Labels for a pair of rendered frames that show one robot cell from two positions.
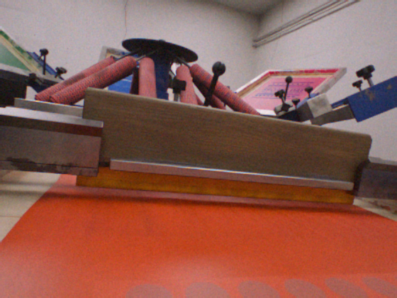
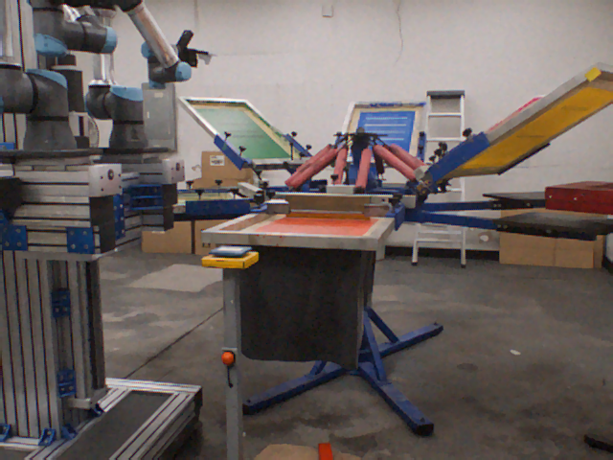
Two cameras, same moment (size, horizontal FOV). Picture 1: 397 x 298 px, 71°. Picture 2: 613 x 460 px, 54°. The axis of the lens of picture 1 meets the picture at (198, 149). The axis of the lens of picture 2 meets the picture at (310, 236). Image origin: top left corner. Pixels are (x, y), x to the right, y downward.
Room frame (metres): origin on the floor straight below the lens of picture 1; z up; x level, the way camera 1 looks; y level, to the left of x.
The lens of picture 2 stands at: (-1.80, -1.28, 1.30)
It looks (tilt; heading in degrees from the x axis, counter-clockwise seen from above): 9 degrees down; 32
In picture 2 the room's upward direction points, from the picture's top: straight up
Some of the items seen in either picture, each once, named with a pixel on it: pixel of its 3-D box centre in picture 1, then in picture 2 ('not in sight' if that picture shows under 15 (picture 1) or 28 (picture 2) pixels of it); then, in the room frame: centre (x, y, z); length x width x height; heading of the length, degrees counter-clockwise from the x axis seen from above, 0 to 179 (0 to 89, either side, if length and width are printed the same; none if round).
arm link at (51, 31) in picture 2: not in sight; (56, 34); (-0.79, 0.10, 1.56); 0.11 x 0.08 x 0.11; 175
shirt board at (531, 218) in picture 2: not in sight; (469, 219); (0.99, -0.45, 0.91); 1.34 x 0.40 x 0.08; 78
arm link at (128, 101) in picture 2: not in sight; (125, 103); (-0.19, 0.54, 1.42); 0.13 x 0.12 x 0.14; 86
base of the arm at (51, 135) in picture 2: not in sight; (49, 132); (-0.65, 0.36, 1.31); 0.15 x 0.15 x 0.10
